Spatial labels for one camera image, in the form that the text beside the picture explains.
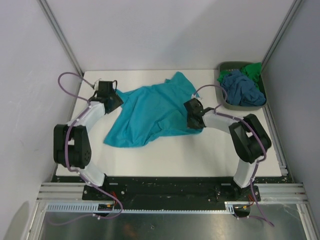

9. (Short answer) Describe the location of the teal t-shirt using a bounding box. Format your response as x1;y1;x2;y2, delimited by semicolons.
103;71;202;148

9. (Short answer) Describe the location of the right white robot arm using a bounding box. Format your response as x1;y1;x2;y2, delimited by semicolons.
183;98;272;201

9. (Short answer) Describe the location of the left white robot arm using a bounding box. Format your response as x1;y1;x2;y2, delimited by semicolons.
53;80;124;200

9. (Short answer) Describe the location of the dark blue t-shirt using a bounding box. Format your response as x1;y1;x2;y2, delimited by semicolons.
220;69;266;107

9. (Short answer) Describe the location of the grey plastic bin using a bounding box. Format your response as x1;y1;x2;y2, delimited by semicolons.
216;61;267;111

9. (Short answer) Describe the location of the green t-shirt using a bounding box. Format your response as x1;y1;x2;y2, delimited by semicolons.
217;61;262;90

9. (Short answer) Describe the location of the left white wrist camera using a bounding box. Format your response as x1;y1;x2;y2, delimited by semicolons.
93;79;100;91

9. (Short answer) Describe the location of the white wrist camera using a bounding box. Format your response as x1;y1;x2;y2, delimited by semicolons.
191;94;202;102
93;79;100;91

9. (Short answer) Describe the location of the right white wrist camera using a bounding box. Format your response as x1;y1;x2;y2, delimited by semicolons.
191;94;202;102

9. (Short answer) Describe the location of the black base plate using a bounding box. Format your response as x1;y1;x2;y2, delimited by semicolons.
82;176;261;211

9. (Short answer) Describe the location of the white slotted cable duct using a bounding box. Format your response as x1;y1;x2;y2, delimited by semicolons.
46;201;237;216

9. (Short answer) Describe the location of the left aluminium corner post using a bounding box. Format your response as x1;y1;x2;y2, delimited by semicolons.
37;0;84;76

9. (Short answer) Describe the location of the aluminium corner post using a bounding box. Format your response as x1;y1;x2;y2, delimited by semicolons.
37;0;84;76
261;0;305;71

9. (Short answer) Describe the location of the aluminium frame rail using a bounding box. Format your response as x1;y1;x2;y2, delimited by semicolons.
36;182;85;202

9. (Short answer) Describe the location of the right aluminium corner post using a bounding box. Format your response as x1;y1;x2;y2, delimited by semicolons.
261;0;305;71

